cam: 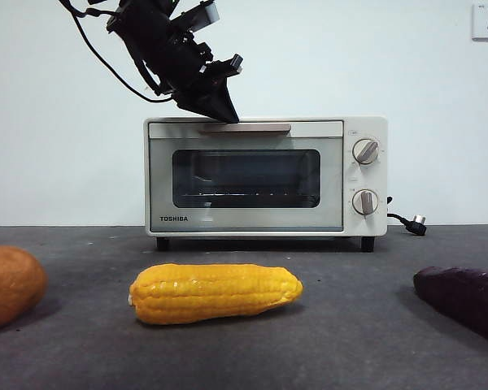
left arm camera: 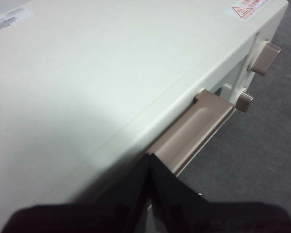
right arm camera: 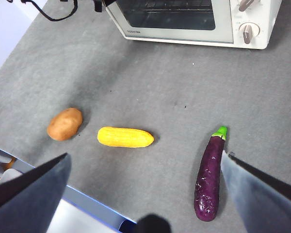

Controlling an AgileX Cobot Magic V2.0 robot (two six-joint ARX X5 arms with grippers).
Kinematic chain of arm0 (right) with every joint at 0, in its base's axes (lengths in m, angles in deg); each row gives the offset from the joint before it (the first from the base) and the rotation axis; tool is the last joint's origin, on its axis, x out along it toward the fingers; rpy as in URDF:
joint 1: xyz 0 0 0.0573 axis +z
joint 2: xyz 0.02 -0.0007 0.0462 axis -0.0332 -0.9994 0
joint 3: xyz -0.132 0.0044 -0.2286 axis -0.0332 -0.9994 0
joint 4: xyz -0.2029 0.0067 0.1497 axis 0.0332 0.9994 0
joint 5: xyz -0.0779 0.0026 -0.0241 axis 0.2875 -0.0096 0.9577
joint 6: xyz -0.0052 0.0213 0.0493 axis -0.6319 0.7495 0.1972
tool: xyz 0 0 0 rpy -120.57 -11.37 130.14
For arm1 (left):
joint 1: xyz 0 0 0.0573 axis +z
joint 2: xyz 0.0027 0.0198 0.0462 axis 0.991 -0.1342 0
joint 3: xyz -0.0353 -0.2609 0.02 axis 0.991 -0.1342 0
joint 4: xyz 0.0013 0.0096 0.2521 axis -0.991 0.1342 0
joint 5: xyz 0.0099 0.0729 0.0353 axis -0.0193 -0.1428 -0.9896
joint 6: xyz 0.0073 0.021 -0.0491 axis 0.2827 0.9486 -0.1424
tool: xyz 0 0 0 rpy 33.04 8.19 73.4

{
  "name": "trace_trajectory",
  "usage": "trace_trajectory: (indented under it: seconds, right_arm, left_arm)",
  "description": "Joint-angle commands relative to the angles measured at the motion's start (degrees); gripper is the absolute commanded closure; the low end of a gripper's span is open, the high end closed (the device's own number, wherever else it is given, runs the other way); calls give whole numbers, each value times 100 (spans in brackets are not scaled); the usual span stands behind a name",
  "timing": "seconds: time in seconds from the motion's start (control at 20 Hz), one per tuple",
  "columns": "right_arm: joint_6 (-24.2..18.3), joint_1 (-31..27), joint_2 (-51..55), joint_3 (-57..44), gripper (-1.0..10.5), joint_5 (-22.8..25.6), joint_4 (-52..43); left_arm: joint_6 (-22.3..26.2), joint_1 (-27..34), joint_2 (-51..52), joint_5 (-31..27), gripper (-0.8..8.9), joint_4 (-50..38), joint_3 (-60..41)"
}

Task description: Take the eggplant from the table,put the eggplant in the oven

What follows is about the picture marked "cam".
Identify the yellow corn cob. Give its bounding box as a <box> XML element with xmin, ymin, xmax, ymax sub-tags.
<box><xmin>129</xmin><ymin>262</ymin><xmax>304</xmax><ymax>325</ymax></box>

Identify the purple eggplant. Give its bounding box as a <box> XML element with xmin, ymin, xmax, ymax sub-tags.
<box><xmin>412</xmin><ymin>266</ymin><xmax>488</xmax><ymax>349</ymax></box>

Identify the brown potato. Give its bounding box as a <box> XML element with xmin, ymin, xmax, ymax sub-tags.
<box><xmin>0</xmin><ymin>245</ymin><xmax>49</xmax><ymax>333</ymax></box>

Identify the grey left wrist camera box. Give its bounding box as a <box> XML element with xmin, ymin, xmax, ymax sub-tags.
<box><xmin>181</xmin><ymin>1</ymin><xmax>221</xmax><ymax>33</ymax></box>

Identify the beige round oven knob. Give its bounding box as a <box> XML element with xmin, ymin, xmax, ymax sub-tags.
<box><xmin>351</xmin><ymin>138</ymin><xmax>381</xmax><ymax>166</ymax></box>
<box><xmin>351</xmin><ymin>188</ymin><xmax>380</xmax><ymax>216</ymax></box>

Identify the glass oven door with handle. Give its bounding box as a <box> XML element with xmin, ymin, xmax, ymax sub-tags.
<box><xmin>147</xmin><ymin>119</ymin><xmax>345</xmax><ymax>233</ymax></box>

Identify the black power cable with plug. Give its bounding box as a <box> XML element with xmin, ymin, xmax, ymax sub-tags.
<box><xmin>386</xmin><ymin>196</ymin><xmax>428</xmax><ymax>236</ymax></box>

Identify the white Toshiba toaster oven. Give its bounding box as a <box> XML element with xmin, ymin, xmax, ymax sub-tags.
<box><xmin>142</xmin><ymin>115</ymin><xmax>389</xmax><ymax>253</ymax></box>

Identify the metal wire oven rack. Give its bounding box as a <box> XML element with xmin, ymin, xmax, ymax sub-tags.
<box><xmin>182</xmin><ymin>189</ymin><xmax>316</xmax><ymax>201</ymax></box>

